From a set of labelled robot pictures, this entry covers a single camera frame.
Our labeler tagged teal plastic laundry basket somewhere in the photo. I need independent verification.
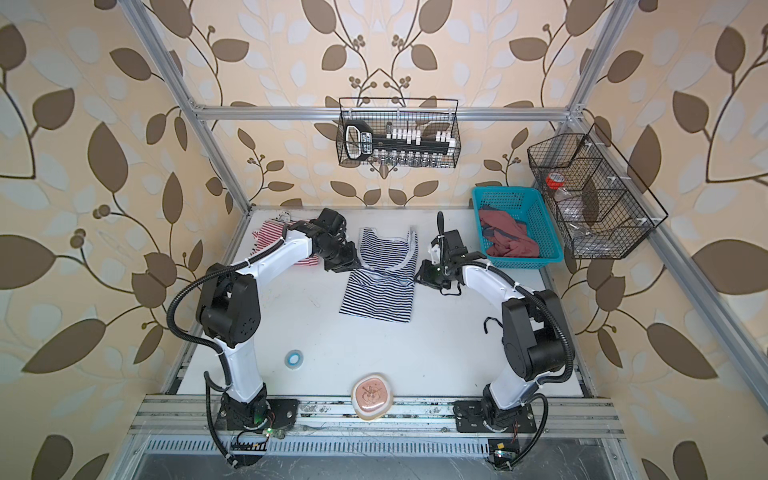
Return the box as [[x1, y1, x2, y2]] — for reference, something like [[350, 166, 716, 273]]
[[472, 186, 564, 270]]

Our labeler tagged back wire basket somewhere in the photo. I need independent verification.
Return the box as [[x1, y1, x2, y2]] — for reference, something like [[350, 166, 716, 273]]
[[335, 95, 462, 169]]

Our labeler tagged pink red garment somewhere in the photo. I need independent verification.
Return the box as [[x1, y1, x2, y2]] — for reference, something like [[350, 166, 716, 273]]
[[478, 207, 540, 258]]

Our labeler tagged pink round dish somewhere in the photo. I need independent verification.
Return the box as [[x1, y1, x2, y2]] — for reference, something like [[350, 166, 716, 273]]
[[351, 373, 394, 421]]

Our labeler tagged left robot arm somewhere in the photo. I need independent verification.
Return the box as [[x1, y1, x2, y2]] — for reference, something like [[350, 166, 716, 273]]
[[166, 208, 360, 469]]

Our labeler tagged red white striped tank top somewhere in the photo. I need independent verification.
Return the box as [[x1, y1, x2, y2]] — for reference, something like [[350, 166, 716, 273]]
[[251, 219, 320, 267]]

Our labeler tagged blue white striped tank top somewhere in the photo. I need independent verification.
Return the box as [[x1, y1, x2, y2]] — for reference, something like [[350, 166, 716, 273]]
[[339, 227, 419, 323]]

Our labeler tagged aluminium frame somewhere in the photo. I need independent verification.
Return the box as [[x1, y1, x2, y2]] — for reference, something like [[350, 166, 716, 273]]
[[119, 1, 767, 405]]

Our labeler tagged black socket tool set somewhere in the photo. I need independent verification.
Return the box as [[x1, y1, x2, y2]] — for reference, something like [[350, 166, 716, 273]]
[[336, 120, 460, 166]]

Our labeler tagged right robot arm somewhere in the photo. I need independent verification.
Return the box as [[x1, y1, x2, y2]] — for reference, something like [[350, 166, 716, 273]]
[[414, 212, 575, 471]]

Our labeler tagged blue tape roll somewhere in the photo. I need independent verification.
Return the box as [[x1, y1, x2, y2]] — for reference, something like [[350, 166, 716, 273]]
[[284, 350, 304, 370]]

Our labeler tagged wire basket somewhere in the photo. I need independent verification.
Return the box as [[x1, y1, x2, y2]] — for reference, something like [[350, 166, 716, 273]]
[[335, 95, 462, 169], [527, 124, 668, 260]]

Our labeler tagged red capped plastic bottle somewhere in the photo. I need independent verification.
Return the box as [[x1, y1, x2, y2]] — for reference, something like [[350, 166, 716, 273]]
[[545, 172, 581, 209]]

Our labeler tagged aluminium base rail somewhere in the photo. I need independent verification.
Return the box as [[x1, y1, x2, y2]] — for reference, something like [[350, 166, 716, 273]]
[[119, 395, 626, 463]]

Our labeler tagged right wire basket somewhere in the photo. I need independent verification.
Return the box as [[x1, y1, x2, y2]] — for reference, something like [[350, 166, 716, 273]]
[[527, 124, 668, 260]]

